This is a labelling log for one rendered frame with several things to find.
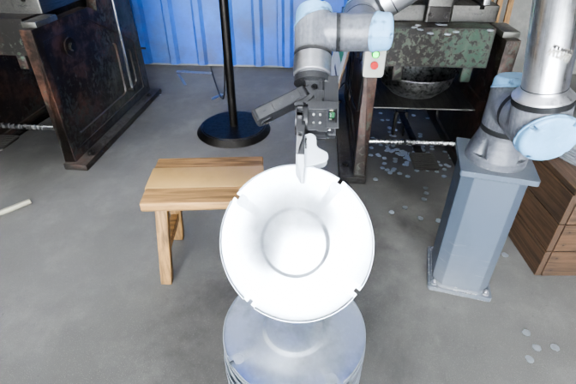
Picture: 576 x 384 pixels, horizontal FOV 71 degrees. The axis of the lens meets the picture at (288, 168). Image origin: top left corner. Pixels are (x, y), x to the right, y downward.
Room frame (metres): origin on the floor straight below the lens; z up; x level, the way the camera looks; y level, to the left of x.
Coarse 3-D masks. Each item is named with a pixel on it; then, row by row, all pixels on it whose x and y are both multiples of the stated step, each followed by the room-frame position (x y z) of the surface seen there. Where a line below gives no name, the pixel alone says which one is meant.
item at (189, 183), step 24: (168, 168) 1.05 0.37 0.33; (192, 168) 1.05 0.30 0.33; (216, 168) 1.05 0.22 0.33; (240, 168) 1.05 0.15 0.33; (144, 192) 0.92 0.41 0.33; (168, 192) 0.92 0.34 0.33; (192, 192) 0.92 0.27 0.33; (216, 192) 0.92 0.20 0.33; (168, 216) 0.91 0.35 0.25; (168, 240) 0.89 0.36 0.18; (168, 264) 0.88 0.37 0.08
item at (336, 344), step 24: (240, 312) 0.55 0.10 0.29; (360, 312) 0.55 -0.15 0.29; (240, 336) 0.49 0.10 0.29; (264, 336) 0.49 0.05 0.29; (288, 336) 0.49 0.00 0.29; (312, 336) 0.49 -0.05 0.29; (336, 336) 0.49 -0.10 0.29; (360, 336) 0.49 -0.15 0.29; (264, 360) 0.44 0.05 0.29; (288, 360) 0.44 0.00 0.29; (312, 360) 0.44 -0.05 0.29; (336, 360) 0.44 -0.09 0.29; (360, 360) 0.44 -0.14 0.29
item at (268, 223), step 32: (256, 192) 0.62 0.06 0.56; (288, 192) 0.61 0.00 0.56; (320, 192) 0.60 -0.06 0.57; (352, 192) 0.59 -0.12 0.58; (224, 224) 0.59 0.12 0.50; (256, 224) 0.58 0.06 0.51; (288, 224) 0.57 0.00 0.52; (320, 224) 0.56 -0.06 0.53; (352, 224) 0.56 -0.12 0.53; (224, 256) 0.55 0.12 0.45; (256, 256) 0.54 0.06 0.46; (288, 256) 0.53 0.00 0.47; (320, 256) 0.52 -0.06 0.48; (352, 256) 0.52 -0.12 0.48; (256, 288) 0.51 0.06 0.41; (288, 288) 0.50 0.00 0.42; (320, 288) 0.49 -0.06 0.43; (288, 320) 0.47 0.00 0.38
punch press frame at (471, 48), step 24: (408, 24) 1.54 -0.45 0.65; (432, 24) 1.54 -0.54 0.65; (456, 24) 1.54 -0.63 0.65; (480, 24) 1.54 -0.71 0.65; (408, 48) 1.50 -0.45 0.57; (432, 48) 1.49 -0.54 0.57; (456, 48) 1.49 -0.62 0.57; (480, 48) 1.48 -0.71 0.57; (408, 144) 1.48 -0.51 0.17; (432, 144) 1.48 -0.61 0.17
